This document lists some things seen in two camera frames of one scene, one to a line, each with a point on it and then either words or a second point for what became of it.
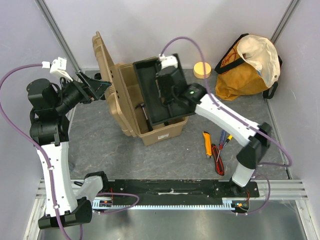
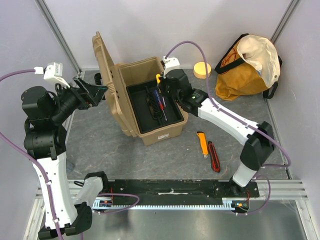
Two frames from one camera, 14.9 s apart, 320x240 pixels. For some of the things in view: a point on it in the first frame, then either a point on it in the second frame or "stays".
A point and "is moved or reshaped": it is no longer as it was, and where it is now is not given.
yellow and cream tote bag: [252, 63] stays
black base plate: [208, 190] stays
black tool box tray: [158, 112] is moved or reshaped
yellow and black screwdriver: [228, 138] is moved or reshaped
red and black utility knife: [219, 164] to [214, 159]
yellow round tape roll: [198, 70] stays
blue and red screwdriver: [221, 142] to [157, 98]
